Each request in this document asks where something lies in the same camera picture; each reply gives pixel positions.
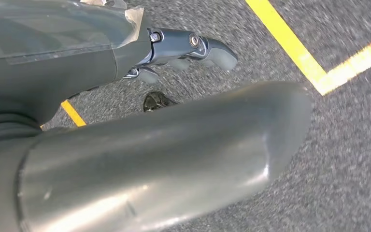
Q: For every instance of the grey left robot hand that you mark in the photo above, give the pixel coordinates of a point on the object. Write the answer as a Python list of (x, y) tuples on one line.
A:
[(156, 153)]

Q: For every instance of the black robot foot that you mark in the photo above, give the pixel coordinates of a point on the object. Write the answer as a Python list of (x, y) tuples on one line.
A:
[(155, 101)]

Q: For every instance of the yellow floor tape square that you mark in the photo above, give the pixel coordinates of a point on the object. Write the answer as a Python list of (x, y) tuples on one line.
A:
[(288, 38)]

